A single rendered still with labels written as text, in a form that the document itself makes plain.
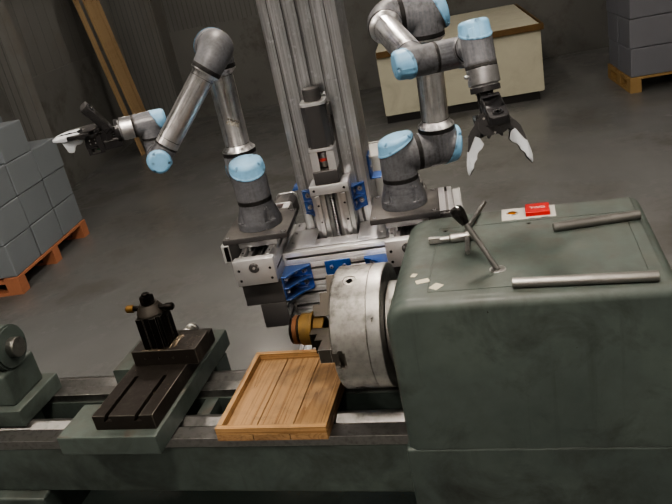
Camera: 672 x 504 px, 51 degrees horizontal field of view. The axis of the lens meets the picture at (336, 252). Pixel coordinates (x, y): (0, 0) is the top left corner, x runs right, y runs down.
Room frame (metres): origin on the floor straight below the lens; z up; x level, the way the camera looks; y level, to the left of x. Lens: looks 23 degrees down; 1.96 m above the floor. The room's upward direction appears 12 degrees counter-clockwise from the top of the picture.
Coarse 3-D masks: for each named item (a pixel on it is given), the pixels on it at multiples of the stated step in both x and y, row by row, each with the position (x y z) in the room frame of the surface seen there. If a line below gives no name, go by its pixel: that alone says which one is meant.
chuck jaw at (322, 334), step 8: (320, 328) 1.56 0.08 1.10; (328, 328) 1.56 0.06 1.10; (312, 336) 1.54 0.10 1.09; (320, 336) 1.52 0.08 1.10; (328, 336) 1.52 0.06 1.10; (312, 344) 1.54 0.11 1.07; (320, 344) 1.49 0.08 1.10; (328, 344) 1.48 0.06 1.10; (320, 352) 1.46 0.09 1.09; (328, 352) 1.45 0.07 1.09; (320, 360) 1.46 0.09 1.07; (328, 360) 1.46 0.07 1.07; (336, 360) 1.44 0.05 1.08; (344, 360) 1.43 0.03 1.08
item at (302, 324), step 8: (312, 312) 1.61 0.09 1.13; (296, 320) 1.61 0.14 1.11; (304, 320) 1.59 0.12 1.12; (312, 320) 1.59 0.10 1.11; (320, 320) 1.59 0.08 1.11; (328, 320) 1.62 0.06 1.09; (288, 328) 1.59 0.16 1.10; (296, 328) 1.59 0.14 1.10; (304, 328) 1.57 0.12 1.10; (312, 328) 1.58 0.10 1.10; (296, 336) 1.58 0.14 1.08; (304, 336) 1.57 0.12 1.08; (304, 344) 1.58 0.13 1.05
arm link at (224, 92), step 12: (228, 72) 2.36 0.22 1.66; (216, 84) 2.35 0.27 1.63; (228, 84) 2.36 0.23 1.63; (216, 96) 2.36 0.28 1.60; (228, 96) 2.35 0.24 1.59; (216, 108) 2.37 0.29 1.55; (228, 108) 2.35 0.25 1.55; (240, 108) 2.38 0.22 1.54; (228, 120) 2.35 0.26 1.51; (240, 120) 2.36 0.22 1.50; (228, 132) 2.35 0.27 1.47; (240, 132) 2.36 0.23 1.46; (228, 144) 2.36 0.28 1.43; (240, 144) 2.35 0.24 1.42; (252, 144) 2.38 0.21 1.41; (228, 156) 2.35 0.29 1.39; (228, 168) 2.35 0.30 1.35
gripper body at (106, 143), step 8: (88, 128) 2.29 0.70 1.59; (96, 128) 2.29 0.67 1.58; (112, 128) 2.31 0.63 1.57; (88, 136) 2.27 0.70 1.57; (96, 136) 2.27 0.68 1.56; (104, 136) 2.30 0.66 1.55; (112, 136) 2.30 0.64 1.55; (120, 136) 2.29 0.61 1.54; (88, 144) 2.28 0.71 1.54; (96, 144) 2.29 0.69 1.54; (104, 144) 2.30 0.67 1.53; (112, 144) 2.30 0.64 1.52; (120, 144) 2.31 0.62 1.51
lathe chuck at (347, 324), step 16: (336, 272) 1.58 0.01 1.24; (352, 272) 1.56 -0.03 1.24; (368, 272) 1.54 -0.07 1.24; (336, 288) 1.52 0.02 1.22; (352, 288) 1.50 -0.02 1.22; (336, 304) 1.48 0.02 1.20; (352, 304) 1.47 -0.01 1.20; (336, 320) 1.45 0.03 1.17; (352, 320) 1.44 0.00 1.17; (336, 336) 1.44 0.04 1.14; (352, 336) 1.42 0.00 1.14; (336, 352) 1.43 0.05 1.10; (352, 352) 1.42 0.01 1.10; (368, 352) 1.41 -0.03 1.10; (336, 368) 1.43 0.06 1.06; (352, 368) 1.42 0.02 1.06; (368, 368) 1.41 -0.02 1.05; (352, 384) 1.45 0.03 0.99; (368, 384) 1.44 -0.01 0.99
